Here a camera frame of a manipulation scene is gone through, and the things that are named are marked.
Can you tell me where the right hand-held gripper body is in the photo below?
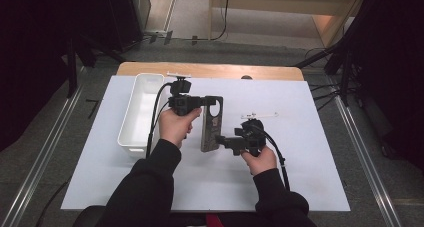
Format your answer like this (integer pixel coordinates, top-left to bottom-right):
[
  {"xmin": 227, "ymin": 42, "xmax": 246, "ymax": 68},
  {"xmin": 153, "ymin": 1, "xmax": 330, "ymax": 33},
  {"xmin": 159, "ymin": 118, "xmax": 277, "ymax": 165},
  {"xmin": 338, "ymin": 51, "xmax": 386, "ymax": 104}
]
[{"xmin": 233, "ymin": 111, "xmax": 280, "ymax": 157}]

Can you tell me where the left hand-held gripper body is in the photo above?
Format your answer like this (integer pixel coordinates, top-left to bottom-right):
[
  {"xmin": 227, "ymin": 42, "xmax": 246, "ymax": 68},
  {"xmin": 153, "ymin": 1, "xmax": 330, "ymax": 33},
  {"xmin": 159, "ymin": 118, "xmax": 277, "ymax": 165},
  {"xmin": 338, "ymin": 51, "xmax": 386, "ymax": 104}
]
[{"xmin": 165, "ymin": 71, "xmax": 203, "ymax": 117}]

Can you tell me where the dark patterned phone case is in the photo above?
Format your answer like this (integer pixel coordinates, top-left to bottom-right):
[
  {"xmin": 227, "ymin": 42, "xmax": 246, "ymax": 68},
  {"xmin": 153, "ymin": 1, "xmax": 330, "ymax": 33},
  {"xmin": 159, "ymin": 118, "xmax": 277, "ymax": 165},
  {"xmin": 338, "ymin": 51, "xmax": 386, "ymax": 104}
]
[{"xmin": 200, "ymin": 95, "xmax": 224, "ymax": 153}]

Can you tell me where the white plastic storage bin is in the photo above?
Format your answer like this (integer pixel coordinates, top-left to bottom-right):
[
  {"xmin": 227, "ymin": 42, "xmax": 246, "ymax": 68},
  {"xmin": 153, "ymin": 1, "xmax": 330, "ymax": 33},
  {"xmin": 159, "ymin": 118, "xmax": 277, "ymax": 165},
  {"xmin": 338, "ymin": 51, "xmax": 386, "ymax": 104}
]
[{"xmin": 117, "ymin": 72, "xmax": 168, "ymax": 159}]

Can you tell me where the person's left hand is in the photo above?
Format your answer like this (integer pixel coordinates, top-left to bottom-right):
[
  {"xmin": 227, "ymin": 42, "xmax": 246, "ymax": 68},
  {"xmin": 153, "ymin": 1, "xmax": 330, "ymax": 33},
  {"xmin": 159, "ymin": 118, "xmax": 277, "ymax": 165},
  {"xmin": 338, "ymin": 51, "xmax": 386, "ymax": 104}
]
[{"xmin": 158, "ymin": 106, "xmax": 203, "ymax": 150}]

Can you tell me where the person's right hand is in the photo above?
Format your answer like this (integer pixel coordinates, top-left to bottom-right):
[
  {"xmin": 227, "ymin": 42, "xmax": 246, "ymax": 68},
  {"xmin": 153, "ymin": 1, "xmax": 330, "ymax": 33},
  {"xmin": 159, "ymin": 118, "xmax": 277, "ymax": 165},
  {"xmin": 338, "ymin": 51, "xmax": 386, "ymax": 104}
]
[{"xmin": 240, "ymin": 145, "xmax": 278, "ymax": 177}]

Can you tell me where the white board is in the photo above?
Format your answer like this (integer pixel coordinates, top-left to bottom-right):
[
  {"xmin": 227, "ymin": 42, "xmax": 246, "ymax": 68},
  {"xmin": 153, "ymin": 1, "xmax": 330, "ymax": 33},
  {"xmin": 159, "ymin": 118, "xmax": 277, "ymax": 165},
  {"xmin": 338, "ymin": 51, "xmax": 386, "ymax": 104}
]
[{"xmin": 60, "ymin": 74, "xmax": 352, "ymax": 213}]

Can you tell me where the person's dark clothing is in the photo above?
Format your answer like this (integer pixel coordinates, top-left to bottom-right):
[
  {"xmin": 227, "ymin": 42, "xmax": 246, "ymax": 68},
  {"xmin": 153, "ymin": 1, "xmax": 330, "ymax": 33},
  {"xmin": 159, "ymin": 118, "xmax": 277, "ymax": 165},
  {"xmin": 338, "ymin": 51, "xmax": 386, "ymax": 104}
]
[{"xmin": 169, "ymin": 210, "xmax": 264, "ymax": 227}]

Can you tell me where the red fabric patch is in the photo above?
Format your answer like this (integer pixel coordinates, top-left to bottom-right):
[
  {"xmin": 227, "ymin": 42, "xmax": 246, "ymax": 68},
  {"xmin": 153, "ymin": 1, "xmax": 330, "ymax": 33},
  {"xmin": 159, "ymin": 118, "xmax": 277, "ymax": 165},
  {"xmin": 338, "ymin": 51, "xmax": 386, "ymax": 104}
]
[{"xmin": 204, "ymin": 213, "xmax": 225, "ymax": 227}]

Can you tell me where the dark cabinet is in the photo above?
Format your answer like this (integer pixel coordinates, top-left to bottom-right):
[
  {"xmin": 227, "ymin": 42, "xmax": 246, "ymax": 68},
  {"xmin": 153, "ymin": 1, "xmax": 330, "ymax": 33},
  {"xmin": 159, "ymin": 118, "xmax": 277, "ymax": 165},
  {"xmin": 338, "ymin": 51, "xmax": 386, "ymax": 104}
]
[{"xmin": 76, "ymin": 0, "xmax": 152, "ymax": 53}]

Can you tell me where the black metal stand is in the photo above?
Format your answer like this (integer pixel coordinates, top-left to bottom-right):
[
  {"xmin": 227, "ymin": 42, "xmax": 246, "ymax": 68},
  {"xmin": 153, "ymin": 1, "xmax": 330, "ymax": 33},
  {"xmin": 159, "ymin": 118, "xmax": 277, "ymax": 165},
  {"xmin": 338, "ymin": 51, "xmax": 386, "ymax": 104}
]
[{"xmin": 294, "ymin": 36, "xmax": 354, "ymax": 107}]

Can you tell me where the light wooden shelf unit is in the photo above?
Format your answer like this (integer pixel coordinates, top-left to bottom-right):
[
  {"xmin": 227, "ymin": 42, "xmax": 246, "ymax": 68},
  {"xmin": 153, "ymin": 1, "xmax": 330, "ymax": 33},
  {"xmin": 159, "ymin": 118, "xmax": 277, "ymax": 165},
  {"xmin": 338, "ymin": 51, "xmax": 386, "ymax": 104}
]
[{"xmin": 208, "ymin": 0, "xmax": 369, "ymax": 49}]

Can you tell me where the black curtain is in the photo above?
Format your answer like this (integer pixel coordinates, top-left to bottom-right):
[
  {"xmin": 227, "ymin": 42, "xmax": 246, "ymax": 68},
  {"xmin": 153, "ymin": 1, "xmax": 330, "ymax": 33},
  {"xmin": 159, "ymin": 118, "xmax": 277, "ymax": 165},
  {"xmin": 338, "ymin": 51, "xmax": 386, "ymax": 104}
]
[
  {"xmin": 346, "ymin": 0, "xmax": 424, "ymax": 171},
  {"xmin": 0, "ymin": 0, "xmax": 111, "ymax": 153}
]

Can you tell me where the left hand-held gripper black cable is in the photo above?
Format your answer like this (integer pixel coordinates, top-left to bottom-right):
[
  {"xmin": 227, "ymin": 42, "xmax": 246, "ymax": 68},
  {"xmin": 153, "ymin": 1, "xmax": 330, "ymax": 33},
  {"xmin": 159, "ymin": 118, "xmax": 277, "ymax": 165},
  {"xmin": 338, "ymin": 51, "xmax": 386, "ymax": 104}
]
[{"xmin": 145, "ymin": 82, "xmax": 174, "ymax": 160}]

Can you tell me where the hand-held gripper black cable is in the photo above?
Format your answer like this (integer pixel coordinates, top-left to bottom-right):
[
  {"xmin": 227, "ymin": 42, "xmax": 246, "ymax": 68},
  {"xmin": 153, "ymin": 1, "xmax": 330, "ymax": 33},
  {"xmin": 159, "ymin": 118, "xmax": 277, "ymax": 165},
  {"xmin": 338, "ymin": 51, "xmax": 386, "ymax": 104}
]
[
  {"xmin": 253, "ymin": 123, "xmax": 292, "ymax": 192},
  {"xmin": 145, "ymin": 82, "xmax": 174, "ymax": 160}
]

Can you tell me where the right hand-held gripper black cable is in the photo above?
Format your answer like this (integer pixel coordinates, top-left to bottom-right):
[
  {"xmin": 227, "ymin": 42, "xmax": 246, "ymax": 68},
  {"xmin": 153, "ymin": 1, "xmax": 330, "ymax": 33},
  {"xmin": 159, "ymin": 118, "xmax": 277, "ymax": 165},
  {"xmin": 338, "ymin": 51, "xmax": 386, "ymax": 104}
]
[{"xmin": 253, "ymin": 123, "xmax": 292, "ymax": 192}]

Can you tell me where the tangle of black cables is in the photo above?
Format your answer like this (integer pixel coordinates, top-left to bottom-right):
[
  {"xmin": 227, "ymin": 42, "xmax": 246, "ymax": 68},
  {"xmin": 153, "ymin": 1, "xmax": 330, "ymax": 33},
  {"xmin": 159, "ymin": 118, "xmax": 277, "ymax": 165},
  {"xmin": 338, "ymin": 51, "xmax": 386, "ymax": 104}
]
[{"xmin": 308, "ymin": 81, "xmax": 359, "ymax": 112}]

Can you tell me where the hanging black cable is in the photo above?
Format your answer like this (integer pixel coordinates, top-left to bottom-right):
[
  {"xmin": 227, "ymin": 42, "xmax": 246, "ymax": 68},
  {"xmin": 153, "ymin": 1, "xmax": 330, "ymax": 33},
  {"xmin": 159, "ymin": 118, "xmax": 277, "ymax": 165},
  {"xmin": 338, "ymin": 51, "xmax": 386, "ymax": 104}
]
[{"xmin": 191, "ymin": 0, "xmax": 232, "ymax": 42}]

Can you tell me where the metal floor rail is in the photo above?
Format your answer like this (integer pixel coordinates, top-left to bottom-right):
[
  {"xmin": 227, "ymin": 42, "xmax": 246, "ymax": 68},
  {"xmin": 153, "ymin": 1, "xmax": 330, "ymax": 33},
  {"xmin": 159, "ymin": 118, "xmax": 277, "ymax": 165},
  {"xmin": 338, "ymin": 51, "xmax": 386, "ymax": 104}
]
[
  {"xmin": 0, "ymin": 66, "xmax": 88, "ymax": 227},
  {"xmin": 333, "ymin": 95, "xmax": 404, "ymax": 227}
]

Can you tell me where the thin black floor cable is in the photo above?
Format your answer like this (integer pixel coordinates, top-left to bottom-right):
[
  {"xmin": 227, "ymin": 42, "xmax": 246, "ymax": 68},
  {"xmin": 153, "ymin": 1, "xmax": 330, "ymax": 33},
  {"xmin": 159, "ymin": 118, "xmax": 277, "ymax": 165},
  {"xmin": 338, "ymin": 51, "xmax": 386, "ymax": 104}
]
[{"xmin": 34, "ymin": 181, "xmax": 70, "ymax": 227}]

